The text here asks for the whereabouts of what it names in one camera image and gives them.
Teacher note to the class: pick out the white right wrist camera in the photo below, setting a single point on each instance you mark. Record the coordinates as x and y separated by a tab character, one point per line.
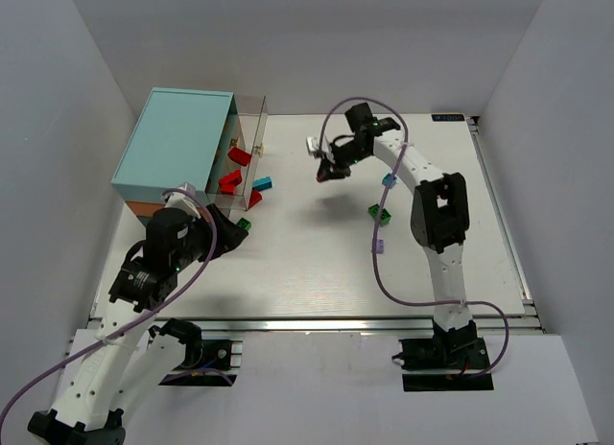
319	148

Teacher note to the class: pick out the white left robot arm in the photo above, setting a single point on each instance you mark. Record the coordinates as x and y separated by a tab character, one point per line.
134	355

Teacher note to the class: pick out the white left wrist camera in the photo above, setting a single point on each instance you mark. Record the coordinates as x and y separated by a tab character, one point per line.
183	198

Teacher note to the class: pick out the blue label sticker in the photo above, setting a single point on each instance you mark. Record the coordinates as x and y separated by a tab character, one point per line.
448	117

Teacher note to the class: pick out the cyan square lego brick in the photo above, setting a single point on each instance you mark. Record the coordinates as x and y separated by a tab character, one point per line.
389	180

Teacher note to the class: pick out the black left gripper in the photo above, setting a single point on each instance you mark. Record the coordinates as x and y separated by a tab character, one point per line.
217	231

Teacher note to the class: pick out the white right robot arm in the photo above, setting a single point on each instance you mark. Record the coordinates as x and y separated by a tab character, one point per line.
439	216

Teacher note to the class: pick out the purple lego plate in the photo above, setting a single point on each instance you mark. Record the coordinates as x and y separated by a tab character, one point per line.
379	246

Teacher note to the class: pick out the green small lego brick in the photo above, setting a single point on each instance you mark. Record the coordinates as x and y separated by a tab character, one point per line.
244	223

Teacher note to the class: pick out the red square lego brick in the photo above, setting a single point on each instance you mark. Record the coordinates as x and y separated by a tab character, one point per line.
239	156

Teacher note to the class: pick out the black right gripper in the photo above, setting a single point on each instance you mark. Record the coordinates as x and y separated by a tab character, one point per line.
333	162

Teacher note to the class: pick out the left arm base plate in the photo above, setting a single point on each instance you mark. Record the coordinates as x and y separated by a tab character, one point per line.
215	363

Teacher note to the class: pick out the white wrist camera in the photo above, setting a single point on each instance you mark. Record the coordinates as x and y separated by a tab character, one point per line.
319	148
183	198

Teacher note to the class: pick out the red sloped lego brick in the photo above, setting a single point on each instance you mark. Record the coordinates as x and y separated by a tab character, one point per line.
255	198

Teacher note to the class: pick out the cyan long lego brick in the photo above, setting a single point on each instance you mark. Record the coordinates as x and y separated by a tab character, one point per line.
262	184

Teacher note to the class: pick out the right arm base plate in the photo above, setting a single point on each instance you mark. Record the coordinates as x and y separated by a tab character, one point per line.
426	369

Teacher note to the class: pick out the teal drawer cabinet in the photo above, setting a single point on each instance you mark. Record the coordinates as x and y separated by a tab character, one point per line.
182	136

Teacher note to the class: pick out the aluminium rail front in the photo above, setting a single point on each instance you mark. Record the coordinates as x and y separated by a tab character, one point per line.
489	323

